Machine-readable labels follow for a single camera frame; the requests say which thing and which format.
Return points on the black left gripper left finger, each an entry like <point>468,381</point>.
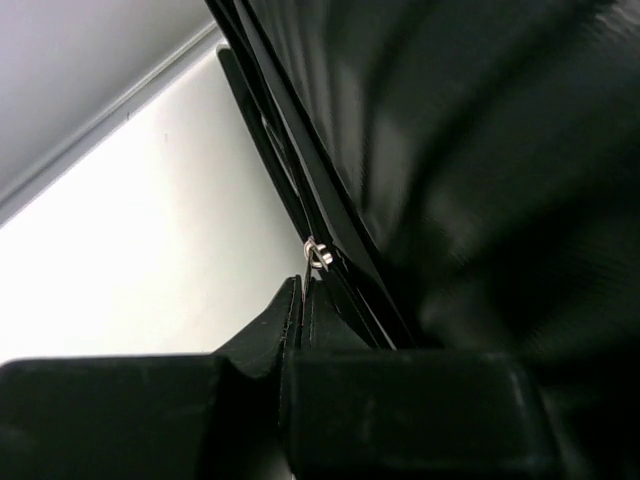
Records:
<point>190,416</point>

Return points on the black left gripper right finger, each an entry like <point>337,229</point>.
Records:
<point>351,412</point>

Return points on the black hard-shell suitcase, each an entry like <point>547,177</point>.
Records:
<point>480,160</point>

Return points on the aluminium frame rail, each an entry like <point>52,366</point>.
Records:
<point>61,83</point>

